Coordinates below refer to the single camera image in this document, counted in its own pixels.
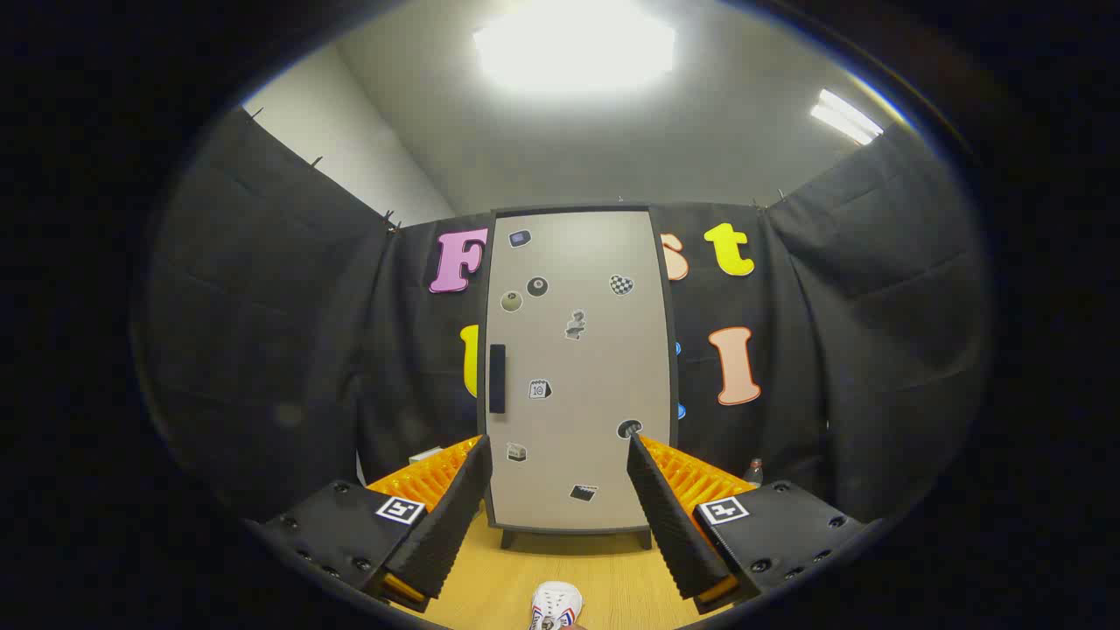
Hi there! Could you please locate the light grey shoe cabinet door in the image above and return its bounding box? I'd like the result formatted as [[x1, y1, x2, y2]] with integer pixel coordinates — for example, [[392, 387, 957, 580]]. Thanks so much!
[[486, 212, 673, 531]]

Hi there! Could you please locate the white shoe with striped sides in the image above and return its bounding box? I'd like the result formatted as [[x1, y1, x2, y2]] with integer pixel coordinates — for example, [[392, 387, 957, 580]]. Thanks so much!
[[529, 581, 585, 630]]

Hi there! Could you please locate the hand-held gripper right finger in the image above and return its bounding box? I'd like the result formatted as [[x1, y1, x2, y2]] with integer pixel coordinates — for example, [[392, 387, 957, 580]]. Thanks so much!
[[626, 433, 876, 615]]

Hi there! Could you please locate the dark grey shoe cabinet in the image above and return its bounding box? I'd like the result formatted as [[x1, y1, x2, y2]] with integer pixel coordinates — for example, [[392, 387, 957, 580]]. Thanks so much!
[[479, 206, 681, 550]]

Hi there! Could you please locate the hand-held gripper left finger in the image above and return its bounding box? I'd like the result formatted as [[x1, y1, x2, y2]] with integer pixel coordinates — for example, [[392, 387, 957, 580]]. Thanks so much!
[[249, 435, 494, 613]]

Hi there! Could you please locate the black backdrop cloth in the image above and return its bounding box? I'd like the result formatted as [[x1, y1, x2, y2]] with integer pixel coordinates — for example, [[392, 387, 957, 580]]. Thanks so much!
[[144, 105, 994, 526]]

